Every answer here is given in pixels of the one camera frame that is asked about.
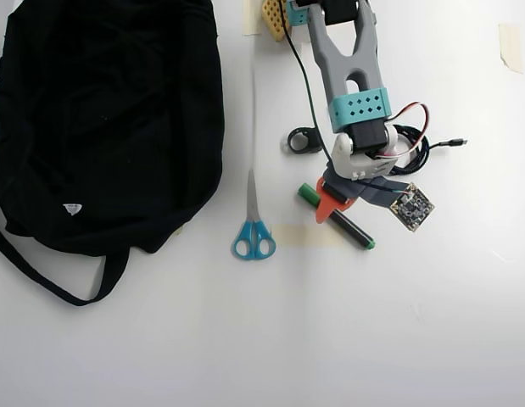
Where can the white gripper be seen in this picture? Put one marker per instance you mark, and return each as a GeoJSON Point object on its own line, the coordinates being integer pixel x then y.
{"type": "Point", "coordinates": [324, 204]}

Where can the green capped black marker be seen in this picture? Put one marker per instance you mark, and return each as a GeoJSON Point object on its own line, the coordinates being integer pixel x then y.
{"type": "Point", "coordinates": [308, 195]}

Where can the grey and teal robot arm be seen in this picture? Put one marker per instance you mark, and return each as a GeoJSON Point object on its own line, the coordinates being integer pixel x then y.
{"type": "Point", "coordinates": [342, 63]}

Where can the black fabric bag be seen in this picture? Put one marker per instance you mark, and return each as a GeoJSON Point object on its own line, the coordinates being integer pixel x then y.
{"type": "Point", "coordinates": [96, 127]}

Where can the long beige masking tape strip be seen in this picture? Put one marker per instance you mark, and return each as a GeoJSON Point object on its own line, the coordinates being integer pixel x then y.
{"type": "Point", "coordinates": [306, 236]}

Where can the small beige tape piece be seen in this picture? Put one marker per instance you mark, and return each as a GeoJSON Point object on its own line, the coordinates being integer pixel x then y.
{"type": "Point", "coordinates": [179, 231]}

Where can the yellow perforated block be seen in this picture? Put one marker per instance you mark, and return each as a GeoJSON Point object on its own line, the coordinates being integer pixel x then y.
{"type": "Point", "coordinates": [274, 21]}

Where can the narrow beige tape strip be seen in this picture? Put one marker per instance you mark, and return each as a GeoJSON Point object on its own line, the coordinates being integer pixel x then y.
{"type": "Point", "coordinates": [252, 19]}

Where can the beige tape strip torn end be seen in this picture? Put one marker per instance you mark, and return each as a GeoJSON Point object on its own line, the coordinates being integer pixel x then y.
{"type": "Point", "coordinates": [511, 46]}

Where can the dark grey camera mount strip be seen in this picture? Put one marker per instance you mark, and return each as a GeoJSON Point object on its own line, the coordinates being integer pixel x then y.
{"type": "Point", "coordinates": [381, 193]}

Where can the bare camera circuit board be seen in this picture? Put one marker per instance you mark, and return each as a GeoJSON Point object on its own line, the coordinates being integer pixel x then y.
{"type": "Point", "coordinates": [412, 207]}

